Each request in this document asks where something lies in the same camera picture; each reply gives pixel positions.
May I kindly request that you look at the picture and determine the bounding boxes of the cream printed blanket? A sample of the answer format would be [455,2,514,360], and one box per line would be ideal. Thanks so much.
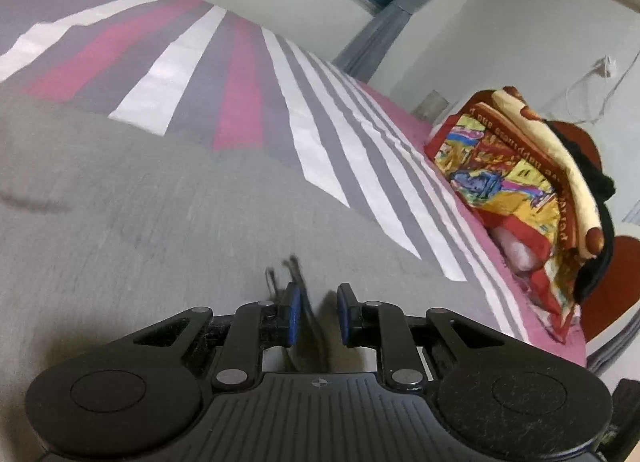
[490,86,609,260]

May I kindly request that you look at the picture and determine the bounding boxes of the grey corner curtain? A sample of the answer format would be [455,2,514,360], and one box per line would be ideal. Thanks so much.
[585,312,640,374]

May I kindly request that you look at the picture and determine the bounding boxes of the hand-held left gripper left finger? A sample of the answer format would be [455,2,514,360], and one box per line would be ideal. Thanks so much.
[132,283,303,391]

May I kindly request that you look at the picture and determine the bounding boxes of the white cable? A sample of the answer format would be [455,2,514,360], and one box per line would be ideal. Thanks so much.
[564,60,640,124]

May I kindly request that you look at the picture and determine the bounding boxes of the white pillow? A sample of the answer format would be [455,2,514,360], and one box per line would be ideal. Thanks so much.
[492,227,544,276]

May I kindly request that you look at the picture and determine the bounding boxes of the grey wall panel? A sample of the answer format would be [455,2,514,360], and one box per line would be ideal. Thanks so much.
[415,90,452,119]

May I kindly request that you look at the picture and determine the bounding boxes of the striped grey pink bedsheet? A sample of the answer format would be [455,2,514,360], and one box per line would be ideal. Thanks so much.
[0,0,587,369]

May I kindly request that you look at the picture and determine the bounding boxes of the black garment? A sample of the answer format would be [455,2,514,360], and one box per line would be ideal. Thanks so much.
[542,122,617,304]

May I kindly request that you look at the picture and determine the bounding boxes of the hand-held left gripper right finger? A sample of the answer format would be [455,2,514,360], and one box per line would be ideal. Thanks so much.
[336,283,501,388]

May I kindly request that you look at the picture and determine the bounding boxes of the colourful printed blanket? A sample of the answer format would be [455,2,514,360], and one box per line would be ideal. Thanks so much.
[424,87,584,344]

